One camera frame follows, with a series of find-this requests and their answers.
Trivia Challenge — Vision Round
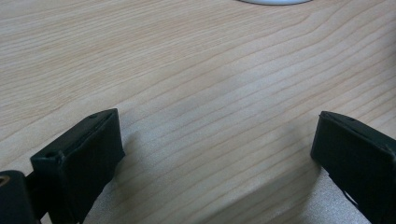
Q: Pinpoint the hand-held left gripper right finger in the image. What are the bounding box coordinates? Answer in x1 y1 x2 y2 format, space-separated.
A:
310 110 396 224

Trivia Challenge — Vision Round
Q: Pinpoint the white plate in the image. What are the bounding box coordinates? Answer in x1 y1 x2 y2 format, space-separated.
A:
237 0 312 7

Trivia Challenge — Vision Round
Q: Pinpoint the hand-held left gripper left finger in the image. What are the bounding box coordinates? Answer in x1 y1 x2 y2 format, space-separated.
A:
25 107 126 224

